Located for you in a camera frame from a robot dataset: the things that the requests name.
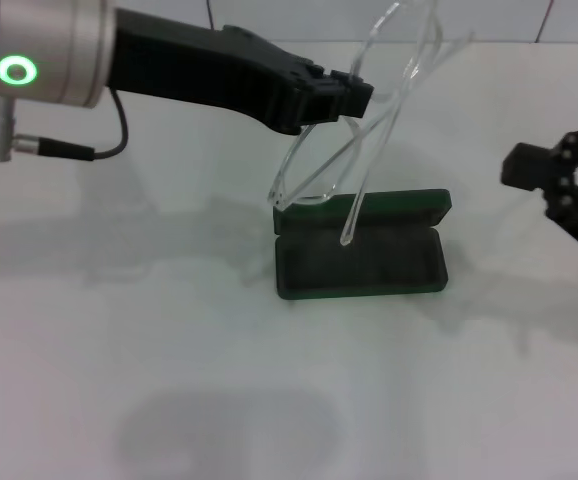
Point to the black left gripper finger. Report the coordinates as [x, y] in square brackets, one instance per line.
[346, 77]
[344, 102]

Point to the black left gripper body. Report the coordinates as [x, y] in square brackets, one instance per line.
[209, 70]

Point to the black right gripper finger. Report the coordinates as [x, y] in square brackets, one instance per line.
[526, 167]

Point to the green glasses case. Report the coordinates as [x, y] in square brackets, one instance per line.
[394, 270]

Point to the transparent plastic glasses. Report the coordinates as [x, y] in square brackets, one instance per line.
[369, 145]

